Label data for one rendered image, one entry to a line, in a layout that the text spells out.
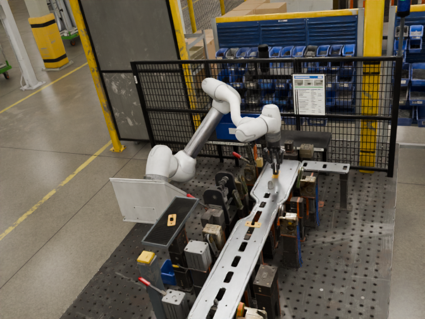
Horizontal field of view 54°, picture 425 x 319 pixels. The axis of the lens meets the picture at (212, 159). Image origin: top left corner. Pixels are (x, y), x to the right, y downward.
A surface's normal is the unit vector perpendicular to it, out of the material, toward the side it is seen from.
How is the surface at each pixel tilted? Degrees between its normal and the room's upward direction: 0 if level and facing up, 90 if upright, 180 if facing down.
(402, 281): 0
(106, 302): 0
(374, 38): 87
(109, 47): 91
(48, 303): 0
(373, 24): 90
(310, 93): 90
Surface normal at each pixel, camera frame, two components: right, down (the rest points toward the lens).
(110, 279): -0.15, -0.85
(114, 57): -0.40, 0.53
